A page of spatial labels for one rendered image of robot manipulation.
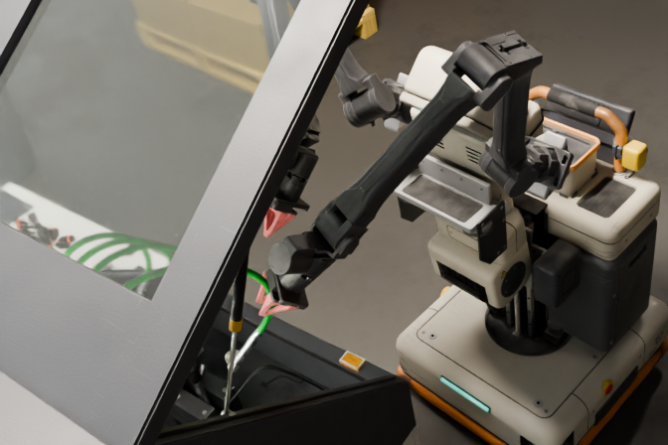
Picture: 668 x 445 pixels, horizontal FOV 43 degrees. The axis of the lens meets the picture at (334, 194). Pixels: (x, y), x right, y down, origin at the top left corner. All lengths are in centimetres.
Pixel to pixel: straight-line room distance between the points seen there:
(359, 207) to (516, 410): 122
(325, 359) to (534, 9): 324
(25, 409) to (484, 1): 402
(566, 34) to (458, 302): 212
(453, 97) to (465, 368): 135
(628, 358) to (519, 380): 34
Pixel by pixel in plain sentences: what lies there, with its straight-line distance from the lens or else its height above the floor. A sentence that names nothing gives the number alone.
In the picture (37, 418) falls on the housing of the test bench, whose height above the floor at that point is 150.
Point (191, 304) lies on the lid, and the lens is 115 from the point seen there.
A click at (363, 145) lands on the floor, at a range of 394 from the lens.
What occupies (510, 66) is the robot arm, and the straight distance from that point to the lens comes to 145.
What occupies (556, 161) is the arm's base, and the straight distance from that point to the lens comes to 186.
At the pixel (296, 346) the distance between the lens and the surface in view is 191.
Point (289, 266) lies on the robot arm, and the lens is 147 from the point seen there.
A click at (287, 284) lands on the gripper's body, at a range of 158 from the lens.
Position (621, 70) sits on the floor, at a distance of 429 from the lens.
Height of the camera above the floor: 240
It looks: 40 degrees down
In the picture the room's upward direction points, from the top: 13 degrees counter-clockwise
